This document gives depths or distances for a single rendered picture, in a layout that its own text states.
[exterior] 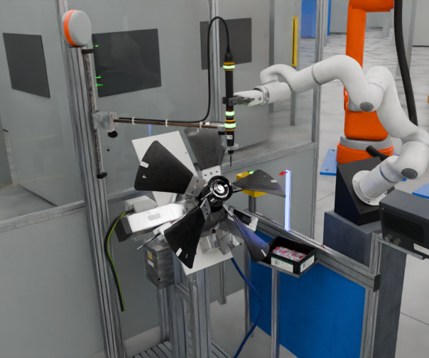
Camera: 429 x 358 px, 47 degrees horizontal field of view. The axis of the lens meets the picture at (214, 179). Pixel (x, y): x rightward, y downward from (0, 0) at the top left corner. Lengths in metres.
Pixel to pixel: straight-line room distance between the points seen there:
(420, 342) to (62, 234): 2.19
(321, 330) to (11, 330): 1.60
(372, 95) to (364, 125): 3.93
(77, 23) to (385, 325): 2.14
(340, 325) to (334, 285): 0.21
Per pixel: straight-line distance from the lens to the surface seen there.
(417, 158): 2.23
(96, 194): 2.53
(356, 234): 2.49
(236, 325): 3.33
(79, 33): 2.37
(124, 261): 2.94
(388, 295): 2.77
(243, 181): 2.31
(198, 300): 2.49
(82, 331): 3.04
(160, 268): 2.51
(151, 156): 2.10
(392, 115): 2.13
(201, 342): 2.64
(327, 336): 2.65
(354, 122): 5.92
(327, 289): 2.51
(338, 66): 2.03
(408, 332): 3.43
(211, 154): 2.24
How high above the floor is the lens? 2.00
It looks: 20 degrees down
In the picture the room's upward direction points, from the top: 2 degrees counter-clockwise
